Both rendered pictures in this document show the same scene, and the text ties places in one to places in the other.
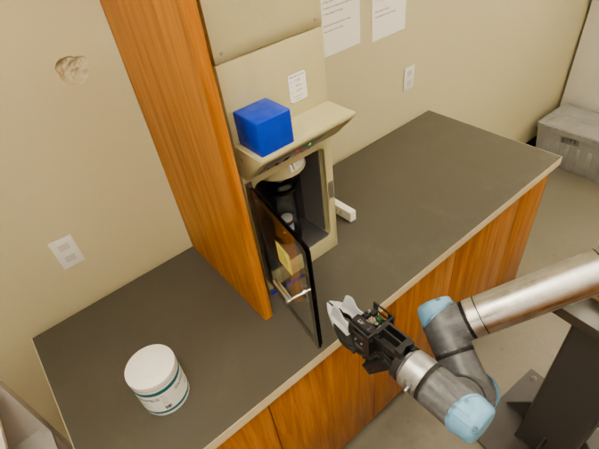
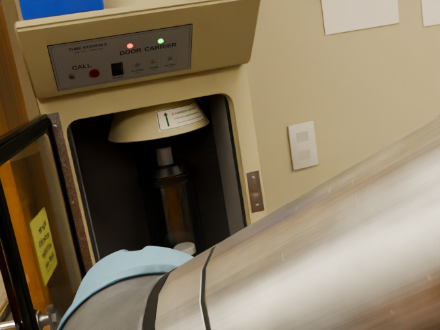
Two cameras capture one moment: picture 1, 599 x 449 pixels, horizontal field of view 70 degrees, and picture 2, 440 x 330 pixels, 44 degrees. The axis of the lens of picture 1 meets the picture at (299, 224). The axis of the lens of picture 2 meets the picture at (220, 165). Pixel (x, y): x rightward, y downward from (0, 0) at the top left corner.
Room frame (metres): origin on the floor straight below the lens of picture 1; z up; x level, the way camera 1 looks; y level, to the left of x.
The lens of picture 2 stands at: (0.31, -0.37, 1.45)
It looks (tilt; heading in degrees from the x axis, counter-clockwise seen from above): 13 degrees down; 20
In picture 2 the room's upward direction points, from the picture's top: 9 degrees counter-clockwise
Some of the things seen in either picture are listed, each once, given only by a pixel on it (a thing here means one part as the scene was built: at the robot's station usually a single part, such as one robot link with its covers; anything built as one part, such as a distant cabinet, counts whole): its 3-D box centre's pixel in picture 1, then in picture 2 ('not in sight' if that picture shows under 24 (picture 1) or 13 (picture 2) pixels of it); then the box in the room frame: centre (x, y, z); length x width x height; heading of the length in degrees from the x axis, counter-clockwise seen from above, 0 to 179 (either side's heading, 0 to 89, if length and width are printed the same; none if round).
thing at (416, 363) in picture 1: (414, 372); not in sight; (0.39, -0.17, 1.33); 0.08 x 0.05 x 0.08; 124
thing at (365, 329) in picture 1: (381, 341); not in sight; (0.46, -0.12, 1.34); 0.12 x 0.08 x 0.09; 34
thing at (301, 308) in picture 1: (285, 269); (56, 286); (0.82, 0.06, 1.19); 0.30 x 0.01 x 0.40; 25
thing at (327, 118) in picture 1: (299, 144); (145, 45); (1.01, -0.03, 1.46); 0.32 x 0.12 x 0.10; 124
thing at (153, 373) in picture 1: (158, 379); not in sight; (0.64, 0.44, 1.02); 0.13 x 0.13 x 0.15
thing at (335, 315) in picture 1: (337, 314); not in sight; (0.53, -0.05, 1.33); 0.09 x 0.03 x 0.06; 34
